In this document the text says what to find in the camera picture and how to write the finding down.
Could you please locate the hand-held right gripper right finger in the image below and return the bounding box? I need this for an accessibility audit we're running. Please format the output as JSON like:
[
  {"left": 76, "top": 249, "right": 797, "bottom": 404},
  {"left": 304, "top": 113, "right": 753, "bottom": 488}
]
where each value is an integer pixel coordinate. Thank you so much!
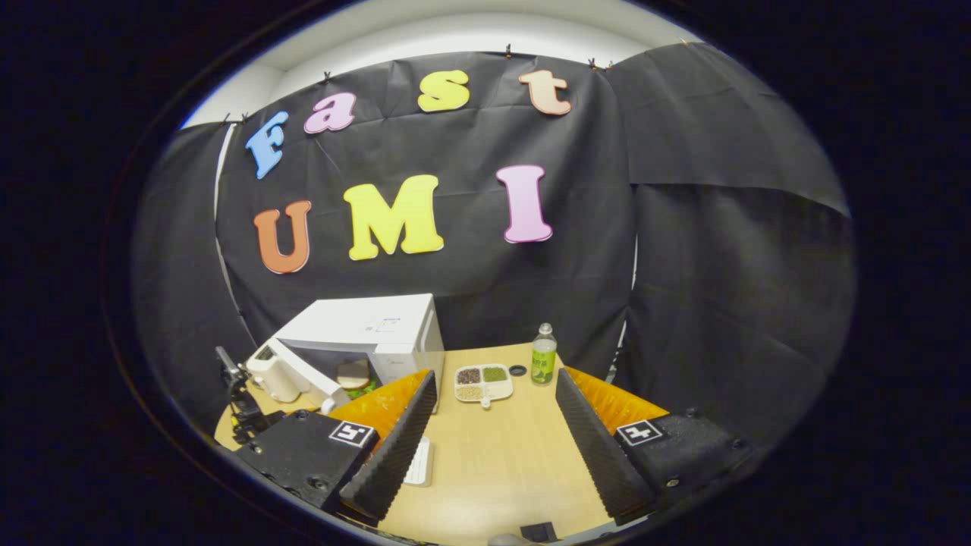
[{"left": 555, "top": 366, "right": 759, "bottom": 526}]

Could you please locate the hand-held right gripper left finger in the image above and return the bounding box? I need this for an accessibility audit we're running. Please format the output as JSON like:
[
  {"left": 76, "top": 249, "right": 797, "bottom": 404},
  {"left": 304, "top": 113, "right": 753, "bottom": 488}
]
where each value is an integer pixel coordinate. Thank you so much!
[{"left": 231, "top": 369, "right": 439, "bottom": 524}]

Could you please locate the sandwich with lettuce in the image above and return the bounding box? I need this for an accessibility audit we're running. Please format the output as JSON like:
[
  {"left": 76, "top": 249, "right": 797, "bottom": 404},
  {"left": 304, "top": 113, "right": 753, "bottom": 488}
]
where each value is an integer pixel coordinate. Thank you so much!
[{"left": 336, "top": 360, "right": 376, "bottom": 396}]

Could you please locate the white microwave oven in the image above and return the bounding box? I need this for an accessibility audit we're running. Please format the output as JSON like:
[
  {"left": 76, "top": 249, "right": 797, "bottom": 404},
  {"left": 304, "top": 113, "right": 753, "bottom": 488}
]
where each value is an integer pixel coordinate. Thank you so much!
[{"left": 262, "top": 294, "right": 446, "bottom": 414}]

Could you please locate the white rectangular tray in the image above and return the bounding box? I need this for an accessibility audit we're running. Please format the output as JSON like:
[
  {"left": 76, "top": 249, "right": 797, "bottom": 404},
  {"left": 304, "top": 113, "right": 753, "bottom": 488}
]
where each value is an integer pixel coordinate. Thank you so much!
[{"left": 402, "top": 436, "right": 435, "bottom": 488}]

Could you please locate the white toaster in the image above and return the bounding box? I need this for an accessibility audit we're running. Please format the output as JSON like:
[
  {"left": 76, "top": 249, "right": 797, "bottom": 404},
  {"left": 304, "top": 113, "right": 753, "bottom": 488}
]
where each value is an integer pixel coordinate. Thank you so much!
[{"left": 245, "top": 356, "right": 303, "bottom": 403}]

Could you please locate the green drink bottle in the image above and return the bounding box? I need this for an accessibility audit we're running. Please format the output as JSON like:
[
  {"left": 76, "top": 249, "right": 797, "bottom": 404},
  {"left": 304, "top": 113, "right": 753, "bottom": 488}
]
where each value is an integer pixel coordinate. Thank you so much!
[{"left": 530, "top": 323, "right": 558, "bottom": 386}]

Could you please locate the white divided snack dish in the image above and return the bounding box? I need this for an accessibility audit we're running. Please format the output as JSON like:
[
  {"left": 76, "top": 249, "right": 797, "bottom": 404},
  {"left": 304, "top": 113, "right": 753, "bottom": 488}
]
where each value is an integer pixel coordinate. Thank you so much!
[{"left": 454, "top": 364, "right": 514, "bottom": 410}]

